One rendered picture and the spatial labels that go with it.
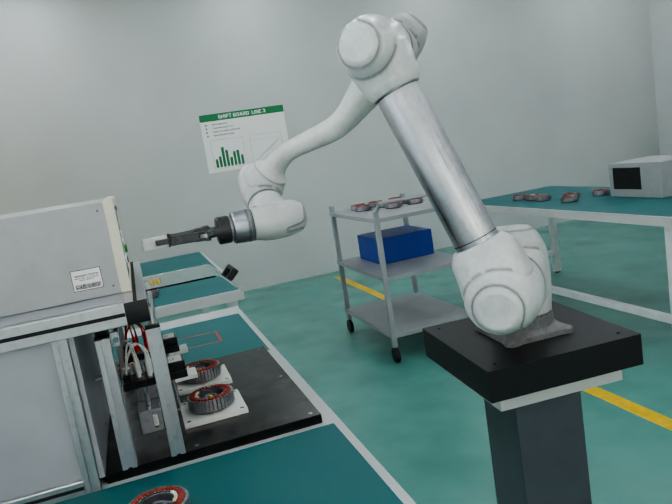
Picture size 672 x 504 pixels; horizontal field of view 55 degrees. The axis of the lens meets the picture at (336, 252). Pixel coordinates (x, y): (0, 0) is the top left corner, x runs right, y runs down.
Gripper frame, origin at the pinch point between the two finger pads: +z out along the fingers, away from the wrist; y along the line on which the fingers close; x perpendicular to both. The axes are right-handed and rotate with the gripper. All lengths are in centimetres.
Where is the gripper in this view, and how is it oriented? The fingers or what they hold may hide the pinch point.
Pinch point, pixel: (154, 243)
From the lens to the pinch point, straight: 177.1
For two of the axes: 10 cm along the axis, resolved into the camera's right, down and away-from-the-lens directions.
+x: -1.6, -9.8, -1.6
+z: -9.4, 2.0, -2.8
